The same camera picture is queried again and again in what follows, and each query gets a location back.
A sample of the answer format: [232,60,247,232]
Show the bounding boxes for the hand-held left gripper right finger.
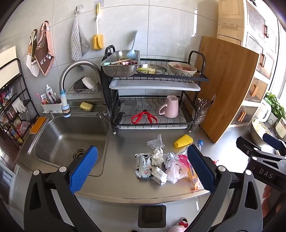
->
[185,144,263,232]

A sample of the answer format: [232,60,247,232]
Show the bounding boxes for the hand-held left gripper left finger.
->
[23,145,101,232]

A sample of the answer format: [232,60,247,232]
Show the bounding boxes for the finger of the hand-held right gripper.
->
[262,133,283,151]
[236,137,286,160]

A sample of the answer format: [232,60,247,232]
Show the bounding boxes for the orange candy wrapper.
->
[187,161,203,191]

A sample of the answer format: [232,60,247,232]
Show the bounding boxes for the pink plastic bag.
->
[165,154,190,184]

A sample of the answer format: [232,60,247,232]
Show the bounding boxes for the yellow foam fruit net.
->
[174,134,193,149]

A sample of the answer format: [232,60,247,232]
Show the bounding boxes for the foil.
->
[164,152,179,169]

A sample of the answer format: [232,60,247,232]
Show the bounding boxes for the small white carton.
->
[151,166,168,185]

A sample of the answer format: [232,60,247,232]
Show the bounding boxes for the clear plastic wrapper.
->
[146,134,165,150]

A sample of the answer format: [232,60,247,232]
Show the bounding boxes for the silver drink pouch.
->
[135,153,153,179]

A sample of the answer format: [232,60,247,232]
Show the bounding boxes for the metal trash bin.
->
[137,205,167,227]

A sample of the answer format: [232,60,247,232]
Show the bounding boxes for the person's right hand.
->
[263,185,275,217]

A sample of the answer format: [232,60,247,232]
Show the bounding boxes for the large metal bowl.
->
[250,118,272,148]

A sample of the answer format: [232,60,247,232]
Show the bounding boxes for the white kettle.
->
[255,99,272,123]

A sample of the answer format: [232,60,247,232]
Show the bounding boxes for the stainless steel sink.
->
[15,105,112,178]

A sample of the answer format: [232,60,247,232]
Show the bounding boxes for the green potted plant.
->
[264,92,285,125]

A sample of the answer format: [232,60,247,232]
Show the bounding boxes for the clear cutlery holder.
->
[192,94,217,131]

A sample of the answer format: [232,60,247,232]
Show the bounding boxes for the wooden cutting board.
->
[193,36,259,143]

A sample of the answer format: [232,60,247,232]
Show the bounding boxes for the orange cloth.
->
[30,117,47,134]

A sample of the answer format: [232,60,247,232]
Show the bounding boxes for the pink fleece pajama pants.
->
[167,225,190,232]

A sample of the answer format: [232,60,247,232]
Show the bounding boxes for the pink mug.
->
[159,95,179,118]

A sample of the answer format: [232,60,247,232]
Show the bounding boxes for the blue white faucet extender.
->
[59,88,71,118]

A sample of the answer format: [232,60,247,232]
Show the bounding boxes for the white toothbrush holder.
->
[41,101,62,113]

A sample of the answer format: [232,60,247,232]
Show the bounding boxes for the red scissors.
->
[131,110,158,124]

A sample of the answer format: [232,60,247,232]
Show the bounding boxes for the pink toothbrush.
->
[36,93,48,105]

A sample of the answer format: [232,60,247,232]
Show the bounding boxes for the steel wool scrubber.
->
[73,77,86,94]

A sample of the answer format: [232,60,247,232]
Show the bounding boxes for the white toothpaste tube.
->
[46,84,53,103]

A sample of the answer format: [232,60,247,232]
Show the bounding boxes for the black two-tier dish rack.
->
[100,45,209,134]

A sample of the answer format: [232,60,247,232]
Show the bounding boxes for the row of snack packets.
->
[0,86,29,143]

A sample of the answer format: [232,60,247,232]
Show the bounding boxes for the white glove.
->
[12,98,27,113]

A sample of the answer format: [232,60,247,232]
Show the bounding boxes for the beige bowl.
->
[168,62,198,76]

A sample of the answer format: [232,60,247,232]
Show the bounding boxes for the chrome faucet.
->
[59,61,106,105]

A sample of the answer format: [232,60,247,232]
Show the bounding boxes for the metal plate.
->
[136,64,168,75]

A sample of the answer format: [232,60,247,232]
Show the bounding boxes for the metal mesh colander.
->
[100,50,140,77]

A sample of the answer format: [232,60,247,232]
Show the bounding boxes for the brown pink hanging towel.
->
[34,21,55,76]

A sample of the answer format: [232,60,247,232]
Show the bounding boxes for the grey blue spatula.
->
[127,30,139,58]

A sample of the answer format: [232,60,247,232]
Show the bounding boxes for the grey striped hanging towel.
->
[70,16,90,61]

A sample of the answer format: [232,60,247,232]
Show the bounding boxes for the yellow sponge brush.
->
[93,3,105,50]

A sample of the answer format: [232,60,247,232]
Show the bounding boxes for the black wire shelf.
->
[0,58,42,150]

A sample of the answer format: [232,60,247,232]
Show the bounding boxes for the black handled cleaver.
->
[114,101,137,125]

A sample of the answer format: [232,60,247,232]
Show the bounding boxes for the black wire sponge basket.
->
[66,79,102,96]

